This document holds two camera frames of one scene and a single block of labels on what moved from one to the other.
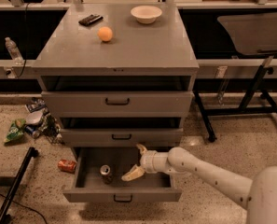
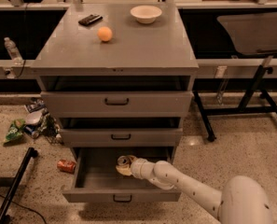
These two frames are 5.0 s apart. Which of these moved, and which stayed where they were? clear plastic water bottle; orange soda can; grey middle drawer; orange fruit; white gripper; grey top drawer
Moved: white gripper; orange soda can
Stayed: grey top drawer; grey middle drawer; orange fruit; clear plastic water bottle
